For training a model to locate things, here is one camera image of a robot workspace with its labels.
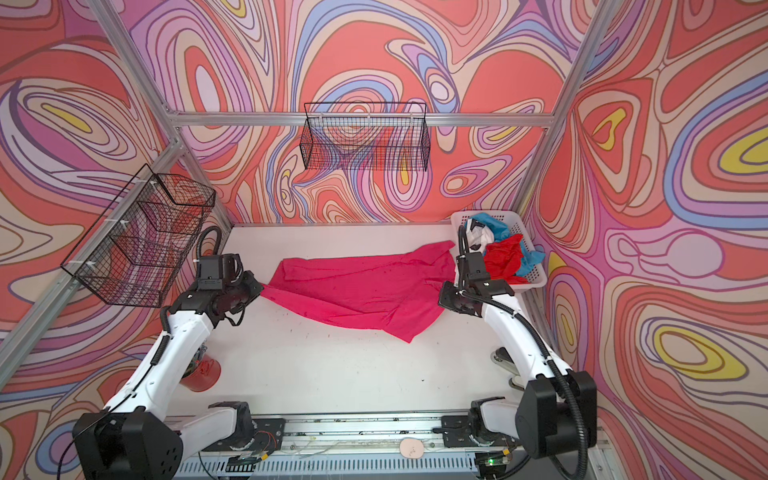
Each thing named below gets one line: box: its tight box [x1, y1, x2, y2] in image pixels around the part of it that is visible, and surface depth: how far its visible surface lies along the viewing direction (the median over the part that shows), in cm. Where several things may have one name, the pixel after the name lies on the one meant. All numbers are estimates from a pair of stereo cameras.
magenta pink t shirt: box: [260, 240, 456, 343], surface depth 103 cm
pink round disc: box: [400, 438, 424, 458], surface depth 72 cm
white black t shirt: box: [466, 218, 495, 253], surface depth 110 cm
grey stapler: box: [490, 346, 525, 391], surface depth 84 cm
